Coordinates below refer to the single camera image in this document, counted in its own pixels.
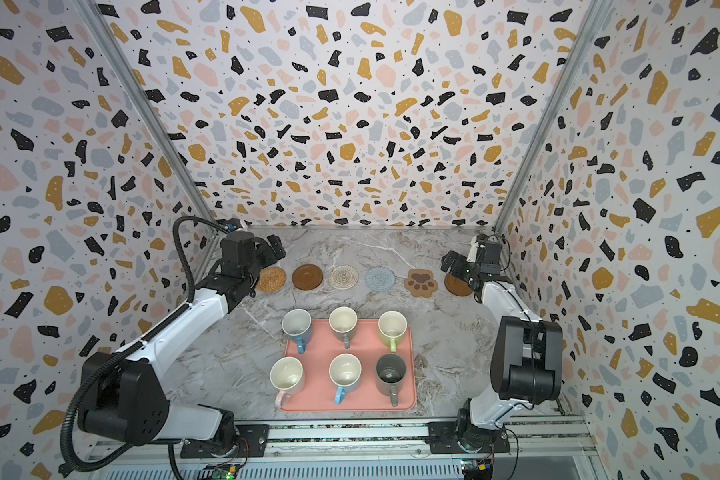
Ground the woven rattan coaster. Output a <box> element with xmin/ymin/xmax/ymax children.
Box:
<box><xmin>257</xmin><ymin>267</ymin><xmax>287</xmax><ymax>293</ymax></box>

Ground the dark brown wooden coaster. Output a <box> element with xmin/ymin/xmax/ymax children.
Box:
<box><xmin>292</xmin><ymin>264</ymin><xmax>324</xmax><ymax>291</ymax></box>

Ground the brown paw shaped coaster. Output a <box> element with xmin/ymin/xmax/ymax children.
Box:
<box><xmin>403</xmin><ymin>269</ymin><xmax>439</xmax><ymax>298</ymax></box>

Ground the beige braided round coaster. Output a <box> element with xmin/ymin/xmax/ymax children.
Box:
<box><xmin>329</xmin><ymin>265</ymin><xmax>359</xmax><ymax>290</ymax></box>

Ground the blue grey woven coaster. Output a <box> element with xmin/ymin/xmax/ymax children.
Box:
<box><xmin>365</xmin><ymin>266</ymin><xmax>396</xmax><ymax>292</ymax></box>

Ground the light green mug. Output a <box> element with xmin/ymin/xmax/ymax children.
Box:
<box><xmin>378</xmin><ymin>311</ymin><xmax>408</xmax><ymax>353</ymax></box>

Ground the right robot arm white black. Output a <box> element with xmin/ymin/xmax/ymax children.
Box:
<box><xmin>441</xmin><ymin>247</ymin><xmax>563</xmax><ymax>452</ymax></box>

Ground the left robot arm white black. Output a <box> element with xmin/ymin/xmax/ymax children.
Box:
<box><xmin>60</xmin><ymin>230</ymin><xmax>286</xmax><ymax>471</ymax></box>

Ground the dark grey mug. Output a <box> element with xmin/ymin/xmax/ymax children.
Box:
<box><xmin>375</xmin><ymin>353</ymin><xmax>407</xmax><ymax>407</ymax></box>

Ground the pink rectangular tray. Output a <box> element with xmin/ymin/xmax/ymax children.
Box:
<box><xmin>270</xmin><ymin>319</ymin><xmax>417</xmax><ymax>413</ymax></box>

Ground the right circuit board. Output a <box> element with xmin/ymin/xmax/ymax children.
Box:
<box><xmin>461</xmin><ymin>459</ymin><xmax>494</xmax><ymax>480</ymax></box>

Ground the circuit board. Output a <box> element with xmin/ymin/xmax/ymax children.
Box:
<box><xmin>461</xmin><ymin>459</ymin><xmax>494</xmax><ymax>480</ymax></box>
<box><xmin>210</xmin><ymin>463</ymin><xmax>244</xmax><ymax>480</ymax></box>

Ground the left circuit board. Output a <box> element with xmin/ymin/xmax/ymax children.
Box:
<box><xmin>210</xmin><ymin>463</ymin><xmax>244</xmax><ymax>480</ymax></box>

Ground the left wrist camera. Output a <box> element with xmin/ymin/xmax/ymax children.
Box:
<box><xmin>220</xmin><ymin>219</ymin><xmax>255</xmax><ymax>275</ymax></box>

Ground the grey mug blue handle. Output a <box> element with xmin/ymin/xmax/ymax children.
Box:
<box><xmin>281</xmin><ymin>309</ymin><xmax>313</xmax><ymax>354</ymax></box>

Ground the cream mug grey handle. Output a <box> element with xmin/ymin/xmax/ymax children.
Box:
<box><xmin>329</xmin><ymin>306</ymin><xmax>358</xmax><ymax>349</ymax></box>

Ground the cream mug pink handle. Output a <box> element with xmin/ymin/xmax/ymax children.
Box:
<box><xmin>269</xmin><ymin>357</ymin><xmax>306</xmax><ymax>409</ymax></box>

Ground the cream mug blue handle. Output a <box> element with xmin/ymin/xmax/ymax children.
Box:
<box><xmin>329</xmin><ymin>353</ymin><xmax>362</xmax><ymax>405</ymax></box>

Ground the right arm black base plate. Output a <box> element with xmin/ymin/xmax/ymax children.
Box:
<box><xmin>426</xmin><ymin>420</ymin><xmax>510</xmax><ymax>456</ymax></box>

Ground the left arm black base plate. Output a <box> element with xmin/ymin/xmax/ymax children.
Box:
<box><xmin>179</xmin><ymin>423</ymin><xmax>270</xmax><ymax>460</ymax></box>

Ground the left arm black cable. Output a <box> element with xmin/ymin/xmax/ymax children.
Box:
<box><xmin>58</xmin><ymin>215</ymin><xmax>232</xmax><ymax>480</ymax></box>

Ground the aluminium mounting rail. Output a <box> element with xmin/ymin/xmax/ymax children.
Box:
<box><xmin>83</xmin><ymin>416</ymin><xmax>607</xmax><ymax>480</ymax></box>

